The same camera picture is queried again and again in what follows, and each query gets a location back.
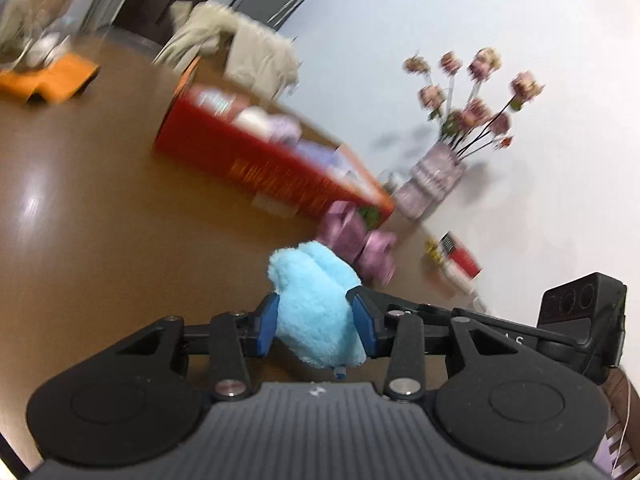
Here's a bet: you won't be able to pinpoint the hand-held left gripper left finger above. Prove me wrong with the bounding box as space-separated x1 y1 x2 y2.
116 293 281 402

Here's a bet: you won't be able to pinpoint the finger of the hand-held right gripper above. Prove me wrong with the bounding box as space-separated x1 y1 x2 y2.
372 287 454 320

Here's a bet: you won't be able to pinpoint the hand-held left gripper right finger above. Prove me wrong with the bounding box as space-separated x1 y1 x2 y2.
346 287 542 402

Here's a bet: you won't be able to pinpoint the light blue plush toy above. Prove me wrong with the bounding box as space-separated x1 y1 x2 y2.
269 241 367 378

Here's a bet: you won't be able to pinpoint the red cardboard box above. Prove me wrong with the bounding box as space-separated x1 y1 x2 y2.
152 57 397 227

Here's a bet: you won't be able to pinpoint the red and white box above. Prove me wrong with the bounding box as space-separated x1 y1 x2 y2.
439 231 484 279

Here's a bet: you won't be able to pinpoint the purple plush toy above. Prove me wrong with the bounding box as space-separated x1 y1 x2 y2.
317 201 399 287

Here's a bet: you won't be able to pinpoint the pink ribbed vase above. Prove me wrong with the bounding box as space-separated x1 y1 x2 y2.
395 141 469 219

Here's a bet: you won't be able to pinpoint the pale lavender cloth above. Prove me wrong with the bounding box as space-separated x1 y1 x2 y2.
295 142 359 181

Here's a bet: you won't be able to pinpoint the lilac plush toy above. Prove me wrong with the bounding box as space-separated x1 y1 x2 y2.
267 114 304 144

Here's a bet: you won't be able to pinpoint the dried pink roses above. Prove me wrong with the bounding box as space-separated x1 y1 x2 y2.
402 47 544 159

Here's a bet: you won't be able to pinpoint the beige coat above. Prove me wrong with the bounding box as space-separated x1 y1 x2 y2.
154 1 302 99

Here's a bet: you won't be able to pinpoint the orange box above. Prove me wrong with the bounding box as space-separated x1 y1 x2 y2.
0 54 101 105

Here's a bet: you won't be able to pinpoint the clear plastic bag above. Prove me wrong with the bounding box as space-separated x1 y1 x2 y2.
0 0 73 69

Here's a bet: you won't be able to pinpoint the white cable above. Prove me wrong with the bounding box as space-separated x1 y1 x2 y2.
614 365 632 467

